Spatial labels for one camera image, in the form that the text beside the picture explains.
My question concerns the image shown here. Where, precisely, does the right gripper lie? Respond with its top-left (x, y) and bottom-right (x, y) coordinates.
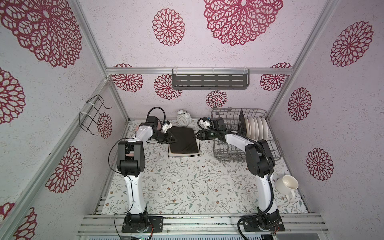
top-left (193, 129), bottom-right (219, 141)

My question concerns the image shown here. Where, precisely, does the black square plate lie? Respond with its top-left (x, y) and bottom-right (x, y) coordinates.
top-left (238, 109), bottom-right (247, 136)
top-left (168, 126), bottom-right (198, 154)

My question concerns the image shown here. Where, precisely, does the white round plate one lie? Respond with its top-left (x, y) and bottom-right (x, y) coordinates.
top-left (245, 118), bottom-right (251, 138)

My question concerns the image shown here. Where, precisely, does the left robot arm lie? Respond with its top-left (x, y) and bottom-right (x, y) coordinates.
top-left (117, 122), bottom-right (173, 216)

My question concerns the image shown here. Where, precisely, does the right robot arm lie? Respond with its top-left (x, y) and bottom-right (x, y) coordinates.
top-left (197, 117), bottom-right (279, 217)

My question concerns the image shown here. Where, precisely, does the white alarm clock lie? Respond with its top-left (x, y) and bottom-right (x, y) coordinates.
top-left (177, 109), bottom-right (192, 127)

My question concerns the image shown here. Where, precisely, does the white round plate three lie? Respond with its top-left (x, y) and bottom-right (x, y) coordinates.
top-left (255, 118), bottom-right (264, 141)

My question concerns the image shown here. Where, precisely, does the white round plate four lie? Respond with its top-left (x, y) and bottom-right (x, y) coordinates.
top-left (261, 117), bottom-right (269, 141)

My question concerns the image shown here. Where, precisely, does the white ceramic mug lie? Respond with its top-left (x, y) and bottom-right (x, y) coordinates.
top-left (276, 175), bottom-right (299, 202)

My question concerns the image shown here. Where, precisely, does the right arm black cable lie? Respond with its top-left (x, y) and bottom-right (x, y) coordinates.
top-left (197, 116), bottom-right (275, 240)

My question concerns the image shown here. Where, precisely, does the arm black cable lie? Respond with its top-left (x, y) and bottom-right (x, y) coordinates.
top-left (197, 116), bottom-right (275, 240)
top-left (146, 106), bottom-right (167, 124)

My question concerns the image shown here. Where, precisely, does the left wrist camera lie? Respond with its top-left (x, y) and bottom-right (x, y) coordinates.
top-left (156, 121), bottom-right (173, 133)

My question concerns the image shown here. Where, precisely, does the grey wire dish rack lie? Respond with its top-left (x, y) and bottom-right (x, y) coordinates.
top-left (211, 107), bottom-right (284, 161)

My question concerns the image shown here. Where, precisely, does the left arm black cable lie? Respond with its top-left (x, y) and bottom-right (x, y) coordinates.
top-left (146, 106), bottom-right (167, 124)

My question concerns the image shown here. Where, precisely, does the grey wall shelf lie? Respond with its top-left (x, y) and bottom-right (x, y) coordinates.
top-left (171, 69), bottom-right (250, 90)

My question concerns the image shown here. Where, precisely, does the black wire wall holder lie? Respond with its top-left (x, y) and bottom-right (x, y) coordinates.
top-left (78, 95), bottom-right (111, 136)

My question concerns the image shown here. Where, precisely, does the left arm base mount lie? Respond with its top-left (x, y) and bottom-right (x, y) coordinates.
top-left (122, 211), bottom-right (164, 234)

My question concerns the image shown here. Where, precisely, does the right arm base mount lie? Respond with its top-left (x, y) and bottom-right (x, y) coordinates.
top-left (240, 210), bottom-right (285, 233)

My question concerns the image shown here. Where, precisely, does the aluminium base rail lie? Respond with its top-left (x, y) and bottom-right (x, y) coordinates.
top-left (76, 214), bottom-right (329, 237)

